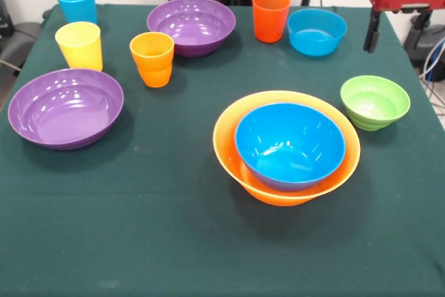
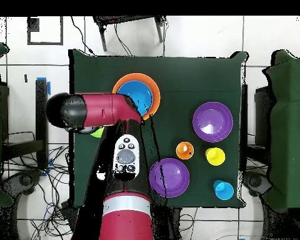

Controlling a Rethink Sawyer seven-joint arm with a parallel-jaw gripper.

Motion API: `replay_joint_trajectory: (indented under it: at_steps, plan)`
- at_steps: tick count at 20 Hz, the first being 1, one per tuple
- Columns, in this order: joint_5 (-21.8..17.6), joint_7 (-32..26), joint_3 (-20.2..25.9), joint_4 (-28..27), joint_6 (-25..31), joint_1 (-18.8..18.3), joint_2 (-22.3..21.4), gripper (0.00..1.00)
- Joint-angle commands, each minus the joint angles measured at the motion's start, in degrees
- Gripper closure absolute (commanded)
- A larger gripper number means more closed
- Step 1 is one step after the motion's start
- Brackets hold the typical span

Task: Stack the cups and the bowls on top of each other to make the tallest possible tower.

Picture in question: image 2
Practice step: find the large blue bowl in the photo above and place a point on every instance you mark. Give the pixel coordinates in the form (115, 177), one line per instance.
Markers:
(137, 92)

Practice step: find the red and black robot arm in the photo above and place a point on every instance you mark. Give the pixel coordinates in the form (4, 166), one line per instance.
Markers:
(100, 110)

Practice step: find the orange cup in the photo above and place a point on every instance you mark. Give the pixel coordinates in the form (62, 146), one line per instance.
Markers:
(183, 150)

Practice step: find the large orange bowl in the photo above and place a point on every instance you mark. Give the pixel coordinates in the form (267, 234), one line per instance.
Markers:
(156, 95)

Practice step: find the purple bowl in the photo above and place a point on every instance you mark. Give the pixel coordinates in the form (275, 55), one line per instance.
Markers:
(212, 117)
(175, 177)

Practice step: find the green bowl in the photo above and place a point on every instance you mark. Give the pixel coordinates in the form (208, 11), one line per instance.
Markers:
(97, 133)

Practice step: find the dark green tablecloth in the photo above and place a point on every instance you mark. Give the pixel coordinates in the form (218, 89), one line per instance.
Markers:
(190, 75)

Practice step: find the yellow cup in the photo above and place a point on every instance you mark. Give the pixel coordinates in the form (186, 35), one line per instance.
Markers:
(216, 157)

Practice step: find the blue cup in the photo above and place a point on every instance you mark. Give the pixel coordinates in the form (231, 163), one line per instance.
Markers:
(224, 191)

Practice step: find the black metal stand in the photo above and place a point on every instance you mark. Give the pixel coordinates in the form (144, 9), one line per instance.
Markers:
(103, 37)

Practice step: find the blue tape strip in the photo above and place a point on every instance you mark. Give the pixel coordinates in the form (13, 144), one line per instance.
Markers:
(49, 87)

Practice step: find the black floor base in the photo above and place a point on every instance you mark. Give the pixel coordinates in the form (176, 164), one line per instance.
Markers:
(25, 180)
(256, 181)

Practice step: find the black table frame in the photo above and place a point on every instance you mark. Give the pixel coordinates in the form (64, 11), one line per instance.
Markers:
(41, 145)
(261, 112)

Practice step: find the grey square frame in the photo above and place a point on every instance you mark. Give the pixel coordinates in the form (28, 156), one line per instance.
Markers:
(45, 43)

